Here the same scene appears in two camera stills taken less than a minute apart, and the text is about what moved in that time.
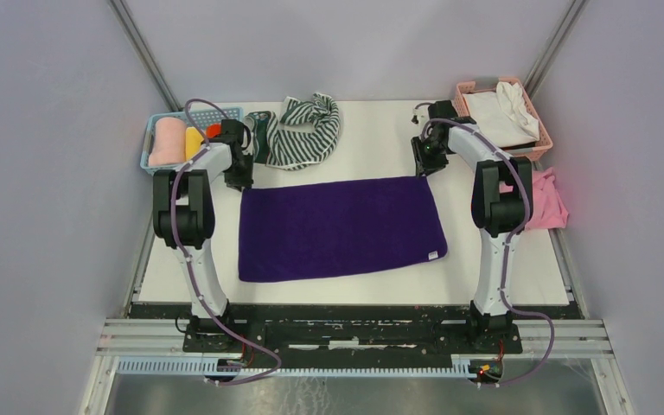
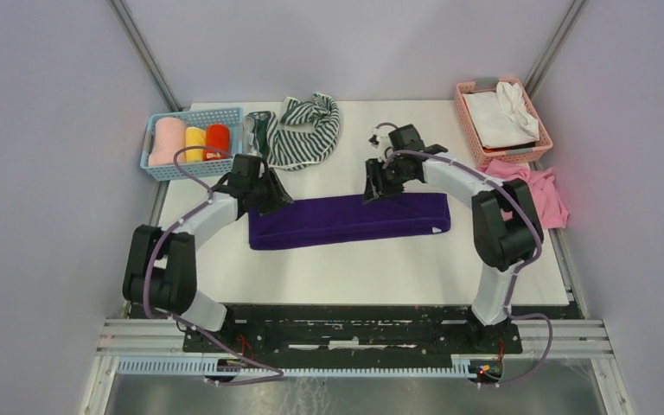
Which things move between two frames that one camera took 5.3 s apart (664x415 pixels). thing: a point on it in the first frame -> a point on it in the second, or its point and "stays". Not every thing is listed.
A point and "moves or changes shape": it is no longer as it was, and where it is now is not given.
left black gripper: [245, 181] -> [277, 195]
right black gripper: [423, 163] -> [374, 169]
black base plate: [354, 329] stays
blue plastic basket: [204, 118] stays
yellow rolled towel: [193, 143] stays
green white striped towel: [309, 135] stays
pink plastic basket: [531, 150] stays
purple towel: [309, 228] moves or changes shape
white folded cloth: [503, 116] stays
